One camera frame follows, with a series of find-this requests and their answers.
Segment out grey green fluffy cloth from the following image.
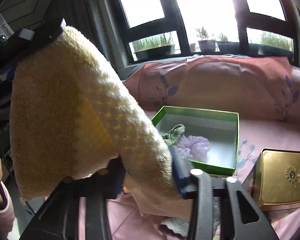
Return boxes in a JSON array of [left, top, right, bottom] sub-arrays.
[[159, 198, 221, 238]]

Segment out purple mesh bath pouf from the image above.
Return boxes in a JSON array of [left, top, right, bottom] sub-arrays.
[[175, 135, 211, 163]]

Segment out cream yellow waffle towel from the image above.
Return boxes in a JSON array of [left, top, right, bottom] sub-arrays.
[[10, 26, 192, 219]]

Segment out dark green knitted cloth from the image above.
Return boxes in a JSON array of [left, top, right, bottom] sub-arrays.
[[162, 124, 185, 146]]

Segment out black gold tea tin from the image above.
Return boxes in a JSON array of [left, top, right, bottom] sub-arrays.
[[242, 148, 300, 212]]

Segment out pink printed bedsheet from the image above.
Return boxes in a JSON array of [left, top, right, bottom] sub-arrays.
[[75, 104, 300, 240]]

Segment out green cardboard box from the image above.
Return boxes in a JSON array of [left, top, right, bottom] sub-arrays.
[[152, 106, 239, 177]]

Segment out pink floral pillow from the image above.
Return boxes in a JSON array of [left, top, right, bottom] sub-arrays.
[[125, 56, 300, 125]]

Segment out black long planter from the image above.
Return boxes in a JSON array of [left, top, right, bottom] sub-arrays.
[[135, 44, 175, 60]]

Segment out black round flower pot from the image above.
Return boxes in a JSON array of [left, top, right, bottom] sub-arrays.
[[198, 40, 216, 53]]

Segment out black window frame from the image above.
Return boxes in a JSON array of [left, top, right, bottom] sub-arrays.
[[110, 0, 299, 64]]

